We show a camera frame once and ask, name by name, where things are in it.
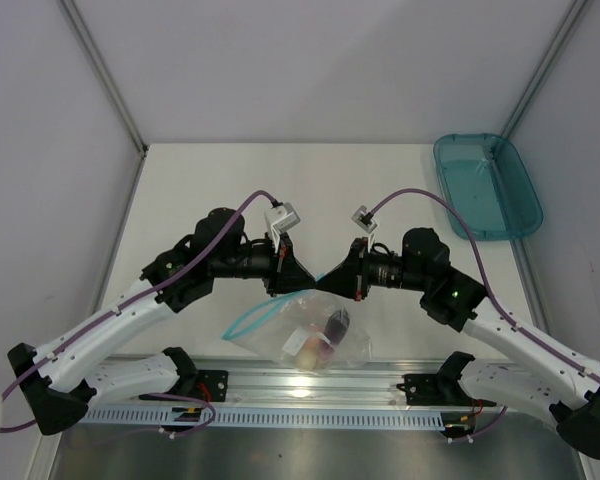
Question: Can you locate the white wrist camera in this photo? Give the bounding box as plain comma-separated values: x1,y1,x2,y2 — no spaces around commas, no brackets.
351,205,378,250
264,202,301,249

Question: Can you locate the purple cable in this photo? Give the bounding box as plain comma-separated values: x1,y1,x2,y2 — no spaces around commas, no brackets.
362,188,600,446
0,189,281,444

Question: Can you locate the aluminium frame post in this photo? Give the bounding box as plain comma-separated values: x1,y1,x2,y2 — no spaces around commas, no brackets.
499,0,594,139
57,0,148,157

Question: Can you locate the teal plastic bin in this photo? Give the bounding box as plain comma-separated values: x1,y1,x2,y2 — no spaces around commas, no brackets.
433,134,544,241

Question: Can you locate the right aluminium frame post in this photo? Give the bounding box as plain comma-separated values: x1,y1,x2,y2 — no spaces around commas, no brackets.
499,0,594,139

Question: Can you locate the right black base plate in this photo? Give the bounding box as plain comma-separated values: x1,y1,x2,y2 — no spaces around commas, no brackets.
396,374,471,407

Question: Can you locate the pink egg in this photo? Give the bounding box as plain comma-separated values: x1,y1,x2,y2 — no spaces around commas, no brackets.
318,341,334,361

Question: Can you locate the purple eggplant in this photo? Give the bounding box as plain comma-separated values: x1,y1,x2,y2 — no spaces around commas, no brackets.
323,309,350,346

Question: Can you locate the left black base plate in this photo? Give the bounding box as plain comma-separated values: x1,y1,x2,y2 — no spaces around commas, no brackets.
138,370,229,403

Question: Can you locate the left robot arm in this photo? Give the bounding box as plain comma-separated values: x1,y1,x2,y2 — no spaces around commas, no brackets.
8,203,315,435

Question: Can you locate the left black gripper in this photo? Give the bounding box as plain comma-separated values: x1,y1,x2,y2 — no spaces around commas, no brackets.
211,230,317,298

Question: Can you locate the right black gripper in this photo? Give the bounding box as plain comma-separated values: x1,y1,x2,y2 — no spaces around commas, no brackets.
317,237,429,301

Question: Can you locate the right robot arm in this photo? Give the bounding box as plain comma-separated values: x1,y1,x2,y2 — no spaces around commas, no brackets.
317,228,600,460

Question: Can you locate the cream white egg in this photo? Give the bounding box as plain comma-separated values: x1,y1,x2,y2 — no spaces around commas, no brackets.
294,349,320,371

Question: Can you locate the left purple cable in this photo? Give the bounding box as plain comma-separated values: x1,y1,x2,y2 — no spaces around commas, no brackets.
0,189,281,444

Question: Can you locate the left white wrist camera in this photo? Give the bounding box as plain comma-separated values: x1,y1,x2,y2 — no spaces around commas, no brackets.
264,202,301,249

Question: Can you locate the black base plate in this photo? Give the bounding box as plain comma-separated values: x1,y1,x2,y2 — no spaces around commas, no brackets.
138,370,229,403
396,374,471,407

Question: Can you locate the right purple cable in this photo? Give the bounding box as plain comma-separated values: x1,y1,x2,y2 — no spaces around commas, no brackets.
362,188,600,446

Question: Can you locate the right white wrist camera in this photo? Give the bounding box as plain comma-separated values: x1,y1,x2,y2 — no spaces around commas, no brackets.
351,205,378,250

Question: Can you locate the clear zip top bag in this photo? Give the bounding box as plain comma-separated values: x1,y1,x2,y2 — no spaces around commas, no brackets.
222,290,372,373

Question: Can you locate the left aluminium frame post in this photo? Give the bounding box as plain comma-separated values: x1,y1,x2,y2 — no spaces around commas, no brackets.
57,0,148,157

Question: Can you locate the aluminium rail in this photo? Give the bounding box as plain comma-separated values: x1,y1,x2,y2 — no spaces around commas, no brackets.
47,354,556,406

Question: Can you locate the white slotted cable duct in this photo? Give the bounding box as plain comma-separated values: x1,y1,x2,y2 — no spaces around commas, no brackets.
81,405,445,431

